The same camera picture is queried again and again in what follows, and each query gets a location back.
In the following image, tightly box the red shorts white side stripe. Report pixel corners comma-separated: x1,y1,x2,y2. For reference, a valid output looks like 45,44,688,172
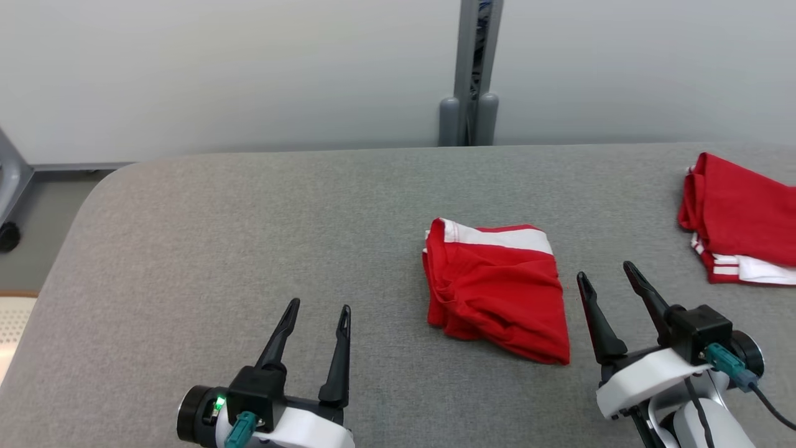
421,217,572,366

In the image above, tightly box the grey cylindrical partition foot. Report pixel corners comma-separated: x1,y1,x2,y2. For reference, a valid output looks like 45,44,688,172
475,93,500,146
438,95,461,147

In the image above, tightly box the red Bulls 23 jersey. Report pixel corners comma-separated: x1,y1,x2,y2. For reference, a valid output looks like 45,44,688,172
677,152,796,286

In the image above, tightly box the grey wall base rail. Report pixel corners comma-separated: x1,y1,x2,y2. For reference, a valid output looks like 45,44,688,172
31,162,136,173

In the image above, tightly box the teal plug black left cable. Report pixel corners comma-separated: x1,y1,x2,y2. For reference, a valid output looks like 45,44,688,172
223,410,258,448

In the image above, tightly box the teal plug black right cable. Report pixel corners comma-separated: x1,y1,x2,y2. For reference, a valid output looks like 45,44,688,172
705,343,796,432

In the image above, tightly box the beige perforated floor panel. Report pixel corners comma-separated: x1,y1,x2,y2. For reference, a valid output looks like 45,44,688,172
0,291,40,388

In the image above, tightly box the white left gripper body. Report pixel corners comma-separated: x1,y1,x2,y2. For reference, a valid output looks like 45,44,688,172
215,398,356,448

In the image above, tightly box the teal plug black cable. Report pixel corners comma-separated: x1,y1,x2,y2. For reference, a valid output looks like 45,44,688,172
223,410,258,448
705,343,796,432

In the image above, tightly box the grey partition post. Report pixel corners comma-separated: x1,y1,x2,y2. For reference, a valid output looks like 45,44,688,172
453,0,505,147

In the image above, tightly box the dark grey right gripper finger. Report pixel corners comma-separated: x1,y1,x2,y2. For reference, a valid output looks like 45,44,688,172
576,271,629,366
622,260,676,347

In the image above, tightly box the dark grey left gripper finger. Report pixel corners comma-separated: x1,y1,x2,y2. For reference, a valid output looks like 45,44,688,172
254,297,301,370
318,304,353,409

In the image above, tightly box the grey metal cart leg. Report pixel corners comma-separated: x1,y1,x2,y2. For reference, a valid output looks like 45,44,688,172
0,127,35,228

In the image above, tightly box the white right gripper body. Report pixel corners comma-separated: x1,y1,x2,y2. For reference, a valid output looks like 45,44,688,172
596,347,713,421

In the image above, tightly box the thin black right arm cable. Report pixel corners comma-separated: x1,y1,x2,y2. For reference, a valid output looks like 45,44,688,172
683,376,718,448

